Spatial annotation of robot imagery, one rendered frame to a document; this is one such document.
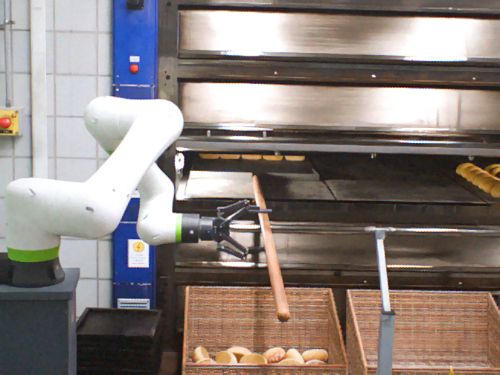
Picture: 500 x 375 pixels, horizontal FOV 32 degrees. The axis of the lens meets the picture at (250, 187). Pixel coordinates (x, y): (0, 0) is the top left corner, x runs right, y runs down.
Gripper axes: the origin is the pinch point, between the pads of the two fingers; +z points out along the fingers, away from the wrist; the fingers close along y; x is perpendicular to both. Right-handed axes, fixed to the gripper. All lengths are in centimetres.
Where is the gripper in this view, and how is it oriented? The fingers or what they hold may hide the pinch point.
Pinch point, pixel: (265, 230)
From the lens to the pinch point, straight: 274.9
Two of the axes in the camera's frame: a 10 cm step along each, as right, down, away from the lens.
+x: 0.3, 1.8, -9.8
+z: 10.0, 0.3, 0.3
